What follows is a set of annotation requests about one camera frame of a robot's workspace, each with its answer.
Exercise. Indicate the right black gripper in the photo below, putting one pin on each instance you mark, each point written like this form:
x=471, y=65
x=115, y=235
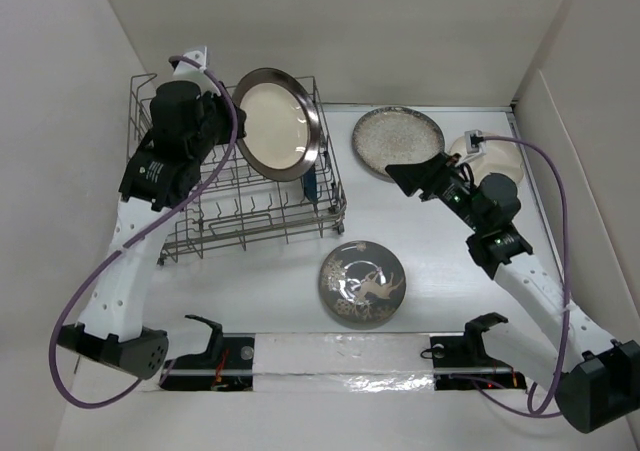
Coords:
x=425, y=175

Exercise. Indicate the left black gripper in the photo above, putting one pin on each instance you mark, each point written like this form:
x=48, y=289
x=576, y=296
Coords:
x=220, y=104

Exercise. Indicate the cream plate brown rim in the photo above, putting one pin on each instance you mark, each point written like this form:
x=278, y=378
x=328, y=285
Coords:
x=282, y=126

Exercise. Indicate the blue leaf shaped plate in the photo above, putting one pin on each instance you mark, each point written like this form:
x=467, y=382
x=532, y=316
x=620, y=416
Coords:
x=309, y=185

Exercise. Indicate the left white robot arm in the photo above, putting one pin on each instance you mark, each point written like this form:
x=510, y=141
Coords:
x=161, y=178

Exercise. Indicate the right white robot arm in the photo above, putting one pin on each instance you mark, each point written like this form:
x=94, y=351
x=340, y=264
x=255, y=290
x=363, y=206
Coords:
x=592, y=377

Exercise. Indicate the cream divided dish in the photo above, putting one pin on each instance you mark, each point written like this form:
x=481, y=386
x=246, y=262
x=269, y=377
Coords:
x=493, y=156

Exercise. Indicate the speckled round plate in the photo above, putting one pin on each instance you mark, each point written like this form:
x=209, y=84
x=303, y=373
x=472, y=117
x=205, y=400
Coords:
x=395, y=135

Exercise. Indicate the grey deer pattern plate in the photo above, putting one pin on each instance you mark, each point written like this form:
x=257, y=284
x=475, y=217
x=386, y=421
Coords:
x=362, y=283

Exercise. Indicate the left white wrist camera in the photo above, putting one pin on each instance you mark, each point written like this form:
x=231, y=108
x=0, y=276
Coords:
x=190, y=66

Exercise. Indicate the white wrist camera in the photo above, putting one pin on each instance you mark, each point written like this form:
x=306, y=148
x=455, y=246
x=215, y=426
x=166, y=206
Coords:
x=475, y=144
x=190, y=66

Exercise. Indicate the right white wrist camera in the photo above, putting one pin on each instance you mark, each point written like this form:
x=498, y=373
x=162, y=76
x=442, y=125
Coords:
x=475, y=144

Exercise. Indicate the grey wire dish rack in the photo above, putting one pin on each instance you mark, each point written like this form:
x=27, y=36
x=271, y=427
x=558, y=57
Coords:
x=242, y=207

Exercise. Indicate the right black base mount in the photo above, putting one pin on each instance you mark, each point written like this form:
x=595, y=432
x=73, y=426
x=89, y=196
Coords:
x=460, y=361

